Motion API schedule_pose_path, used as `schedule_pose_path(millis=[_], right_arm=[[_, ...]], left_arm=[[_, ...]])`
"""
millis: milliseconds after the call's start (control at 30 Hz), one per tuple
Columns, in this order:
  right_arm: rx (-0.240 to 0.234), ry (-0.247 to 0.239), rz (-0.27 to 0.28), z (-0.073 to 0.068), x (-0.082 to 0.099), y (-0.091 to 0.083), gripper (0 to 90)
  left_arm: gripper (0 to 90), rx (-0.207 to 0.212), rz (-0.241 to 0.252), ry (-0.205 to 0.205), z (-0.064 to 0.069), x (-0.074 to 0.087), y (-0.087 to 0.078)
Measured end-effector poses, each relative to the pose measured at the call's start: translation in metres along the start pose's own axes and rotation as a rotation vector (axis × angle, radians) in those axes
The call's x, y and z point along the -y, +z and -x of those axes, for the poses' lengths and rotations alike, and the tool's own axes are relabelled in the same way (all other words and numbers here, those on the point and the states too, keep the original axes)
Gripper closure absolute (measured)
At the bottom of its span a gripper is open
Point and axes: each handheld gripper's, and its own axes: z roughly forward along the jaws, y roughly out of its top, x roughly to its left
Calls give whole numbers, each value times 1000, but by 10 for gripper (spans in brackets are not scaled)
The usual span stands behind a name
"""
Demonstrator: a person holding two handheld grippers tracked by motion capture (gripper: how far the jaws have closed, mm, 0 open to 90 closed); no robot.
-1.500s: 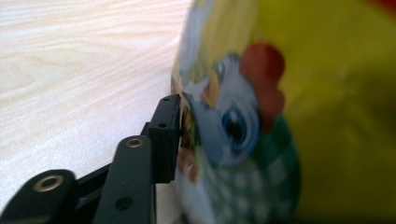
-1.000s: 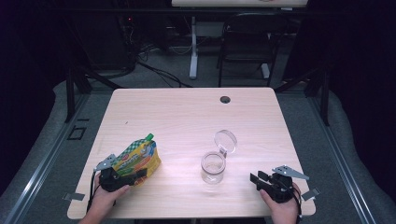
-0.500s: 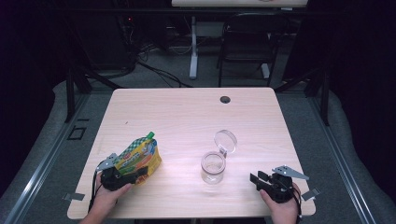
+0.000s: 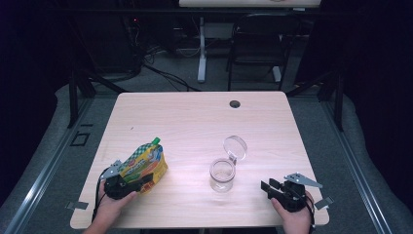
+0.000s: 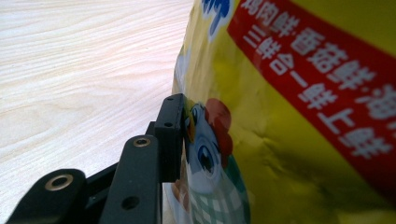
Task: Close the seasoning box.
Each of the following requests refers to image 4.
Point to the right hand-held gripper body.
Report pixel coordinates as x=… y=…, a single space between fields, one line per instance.
x=290 y=198

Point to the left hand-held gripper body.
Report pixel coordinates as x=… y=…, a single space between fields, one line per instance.
x=115 y=190

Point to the yellow spout pouch green cap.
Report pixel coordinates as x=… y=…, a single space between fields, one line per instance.
x=146 y=162

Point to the clear glass jar hinged lid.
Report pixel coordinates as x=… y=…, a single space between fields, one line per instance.
x=222 y=177

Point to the person's left hand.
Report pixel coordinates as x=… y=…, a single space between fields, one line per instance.
x=112 y=208

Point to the person's right hand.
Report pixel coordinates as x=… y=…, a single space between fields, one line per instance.
x=297 y=222

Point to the black metal stand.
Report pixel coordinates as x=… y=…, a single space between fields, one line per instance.
x=73 y=100
x=339 y=104

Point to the white desk with white legs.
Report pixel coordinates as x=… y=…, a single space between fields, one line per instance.
x=202 y=58

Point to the dark curtain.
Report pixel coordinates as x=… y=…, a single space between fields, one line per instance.
x=383 y=81
x=26 y=81

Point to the black folding chair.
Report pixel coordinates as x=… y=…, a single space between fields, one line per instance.
x=259 y=39

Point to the dark equipment with red light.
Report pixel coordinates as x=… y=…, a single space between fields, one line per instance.
x=133 y=35

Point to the grey metal bracket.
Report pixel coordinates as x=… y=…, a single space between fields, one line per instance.
x=77 y=205
x=323 y=203

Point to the aluminium rail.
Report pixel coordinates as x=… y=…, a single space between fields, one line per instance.
x=42 y=182
x=354 y=162

